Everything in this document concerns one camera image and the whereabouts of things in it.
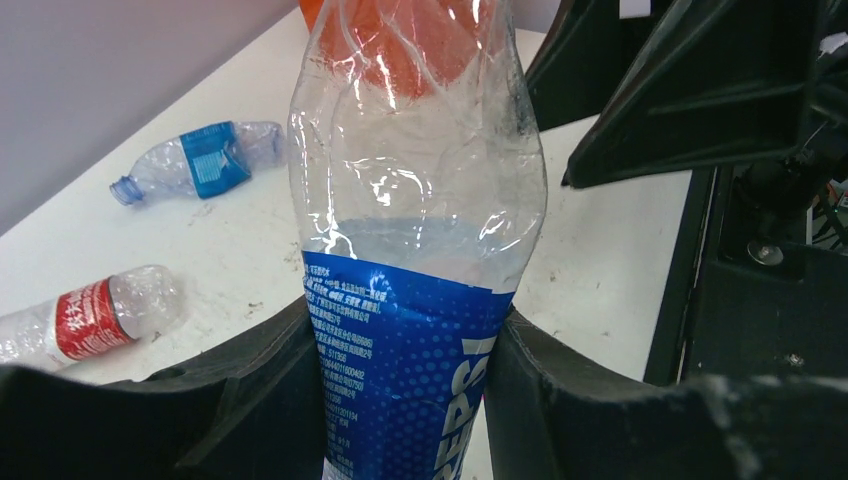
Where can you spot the orange plastic bin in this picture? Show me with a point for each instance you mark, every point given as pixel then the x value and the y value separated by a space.
pixel 405 48

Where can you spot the blue cap bottle edge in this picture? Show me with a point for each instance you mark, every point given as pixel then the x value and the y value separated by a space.
pixel 417 219

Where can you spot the crushed blue label bottle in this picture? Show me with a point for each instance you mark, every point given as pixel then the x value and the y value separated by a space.
pixel 202 163

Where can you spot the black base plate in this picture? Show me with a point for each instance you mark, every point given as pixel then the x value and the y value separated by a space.
pixel 723 313

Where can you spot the red cap water bottle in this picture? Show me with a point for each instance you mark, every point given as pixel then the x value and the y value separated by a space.
pixel 94 319

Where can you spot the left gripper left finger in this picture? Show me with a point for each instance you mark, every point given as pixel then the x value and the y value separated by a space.
pixel 249 408

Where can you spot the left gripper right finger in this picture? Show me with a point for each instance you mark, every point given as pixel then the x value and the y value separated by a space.
pixel 553 413

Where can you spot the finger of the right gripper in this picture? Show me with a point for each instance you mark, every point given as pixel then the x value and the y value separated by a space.
pixel 717 82
pixel 584 56

